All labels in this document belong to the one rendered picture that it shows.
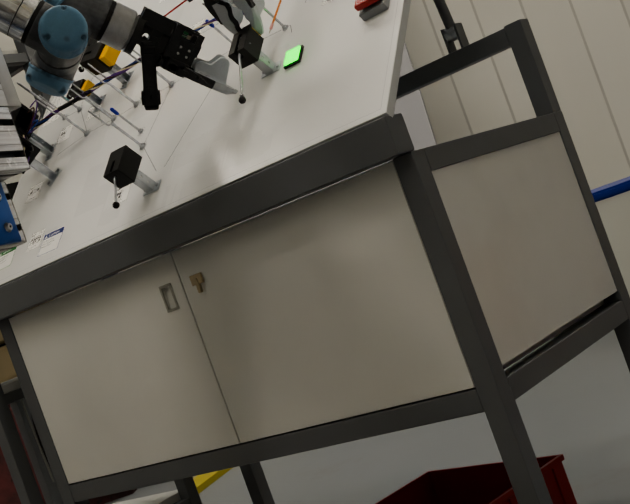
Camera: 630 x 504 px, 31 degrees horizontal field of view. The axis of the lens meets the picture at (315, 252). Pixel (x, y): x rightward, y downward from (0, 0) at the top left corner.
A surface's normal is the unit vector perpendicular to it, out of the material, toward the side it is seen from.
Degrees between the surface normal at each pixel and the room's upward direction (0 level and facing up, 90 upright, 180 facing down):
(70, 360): 90
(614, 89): 90
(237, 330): 90
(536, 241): 90
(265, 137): 46
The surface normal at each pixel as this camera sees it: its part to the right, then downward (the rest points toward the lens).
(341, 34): -0.65, -0.50
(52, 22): 0.29, -0.11
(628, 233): -0.30, 0.18
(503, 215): 0.74, -0.27
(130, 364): -0.58, 0.21
